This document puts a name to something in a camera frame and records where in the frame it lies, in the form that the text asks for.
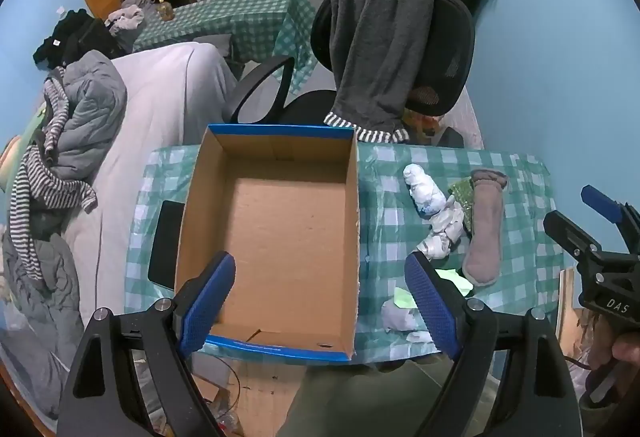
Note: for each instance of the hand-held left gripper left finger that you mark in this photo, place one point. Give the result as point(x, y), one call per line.
point(207, 302)

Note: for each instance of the light green pillow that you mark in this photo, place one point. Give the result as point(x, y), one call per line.
point(20, 157)

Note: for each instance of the black phone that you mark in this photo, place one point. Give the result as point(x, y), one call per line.
point(165, 247)

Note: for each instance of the green checked tablecloth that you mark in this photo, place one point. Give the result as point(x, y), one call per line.
point(390, 227)
point(240, 22)

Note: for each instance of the wooden board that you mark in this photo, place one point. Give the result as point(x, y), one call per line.
point(566, 312)

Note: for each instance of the amber bottle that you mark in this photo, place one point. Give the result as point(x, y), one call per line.
point(166, 12)

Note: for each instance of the person's right hand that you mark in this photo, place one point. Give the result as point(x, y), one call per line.
point(627, 348)

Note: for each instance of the orange plastic bag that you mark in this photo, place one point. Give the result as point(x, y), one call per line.
point(425, 122)

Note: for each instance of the green glitter scouring cloth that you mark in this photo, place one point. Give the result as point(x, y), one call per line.
point(462, 197)

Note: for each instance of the grey quilted jacket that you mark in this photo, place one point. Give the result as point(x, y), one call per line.
point(95, 112)

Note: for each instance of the person's olive trouser leg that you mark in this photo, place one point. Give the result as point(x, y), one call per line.
point(360, 402)

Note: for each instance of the cardboard box with blue rim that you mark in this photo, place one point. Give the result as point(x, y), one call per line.
point(290, 242)

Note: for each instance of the pale grey sock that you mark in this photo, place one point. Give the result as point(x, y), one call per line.
point(397, 317)

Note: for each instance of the grey clothes pile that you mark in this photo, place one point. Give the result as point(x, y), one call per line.
point(130, 17)

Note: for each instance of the white cloth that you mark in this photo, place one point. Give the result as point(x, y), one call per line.
point(442, 232)

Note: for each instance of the black clothes pile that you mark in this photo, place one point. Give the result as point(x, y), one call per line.
point(75, 37)

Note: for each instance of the black office chair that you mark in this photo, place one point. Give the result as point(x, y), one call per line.
point(450, 47)

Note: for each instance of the grey striped shirt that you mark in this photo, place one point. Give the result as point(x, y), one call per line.
point(50, 187)

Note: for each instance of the grey-brown fleece sock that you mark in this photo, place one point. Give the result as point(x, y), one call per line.
point(485, 237)

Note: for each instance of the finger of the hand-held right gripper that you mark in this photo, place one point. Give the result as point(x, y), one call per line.
point(567, 229)
point(600, 203)

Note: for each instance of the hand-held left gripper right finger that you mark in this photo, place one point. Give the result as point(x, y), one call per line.
point(431, 307)

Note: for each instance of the light green cloth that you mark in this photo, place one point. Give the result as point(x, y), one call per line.
point(457, 282)

